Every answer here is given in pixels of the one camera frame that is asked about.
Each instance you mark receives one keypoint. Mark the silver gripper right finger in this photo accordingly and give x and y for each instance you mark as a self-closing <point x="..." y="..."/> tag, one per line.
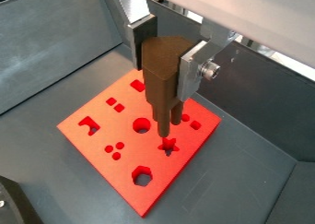
<point x="197" y="64"/>

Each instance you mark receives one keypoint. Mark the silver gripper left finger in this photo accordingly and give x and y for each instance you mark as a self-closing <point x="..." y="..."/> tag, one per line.
<point x="141" y="25"/>

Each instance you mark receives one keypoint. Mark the brown three prong peg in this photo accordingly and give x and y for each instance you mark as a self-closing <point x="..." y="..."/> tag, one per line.
<point x="162" y="53"/>

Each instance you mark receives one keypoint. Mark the grey metal bin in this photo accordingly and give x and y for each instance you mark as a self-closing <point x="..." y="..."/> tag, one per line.
<point x="250" y="177"/>

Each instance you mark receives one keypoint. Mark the red shape sorting board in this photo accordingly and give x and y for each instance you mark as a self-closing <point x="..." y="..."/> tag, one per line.
<point x="116" y="134"/>

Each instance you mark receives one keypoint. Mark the dark grey curved block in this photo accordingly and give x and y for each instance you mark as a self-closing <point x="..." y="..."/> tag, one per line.
<point x="17" y="210"/>

